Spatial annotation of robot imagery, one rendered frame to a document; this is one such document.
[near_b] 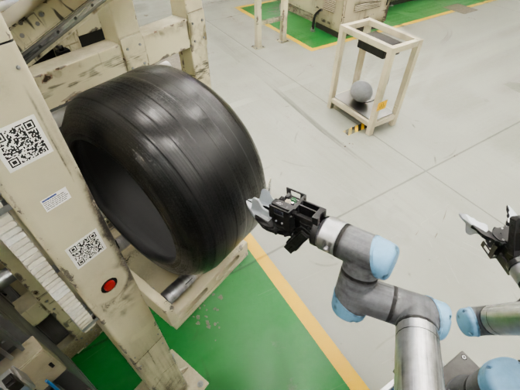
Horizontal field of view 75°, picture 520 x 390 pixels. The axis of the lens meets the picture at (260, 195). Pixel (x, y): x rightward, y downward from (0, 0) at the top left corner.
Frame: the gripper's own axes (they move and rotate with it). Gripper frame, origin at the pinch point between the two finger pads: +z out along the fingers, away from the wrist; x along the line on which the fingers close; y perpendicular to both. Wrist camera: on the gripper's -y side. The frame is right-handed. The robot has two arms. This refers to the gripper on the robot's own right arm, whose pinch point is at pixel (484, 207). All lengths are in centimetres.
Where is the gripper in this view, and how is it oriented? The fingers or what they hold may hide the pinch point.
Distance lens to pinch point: 126.6
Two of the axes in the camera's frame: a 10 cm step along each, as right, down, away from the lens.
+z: -1.1, -7.1, 7.0
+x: 9.9, -1.7, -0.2
